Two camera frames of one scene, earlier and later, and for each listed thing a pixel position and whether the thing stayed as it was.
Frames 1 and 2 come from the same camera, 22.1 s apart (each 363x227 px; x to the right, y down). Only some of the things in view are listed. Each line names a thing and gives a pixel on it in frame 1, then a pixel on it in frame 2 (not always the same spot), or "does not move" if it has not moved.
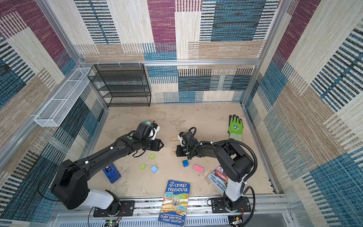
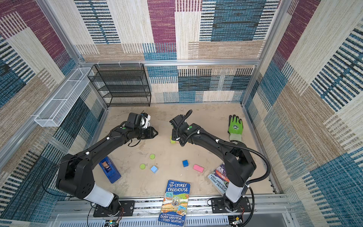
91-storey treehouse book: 175,203 does not move
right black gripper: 179,152 to 177,131
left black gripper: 157,143 to 151,132
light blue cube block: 154,169 does not move
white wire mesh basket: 54,115 does not move
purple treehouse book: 219,176 does not move
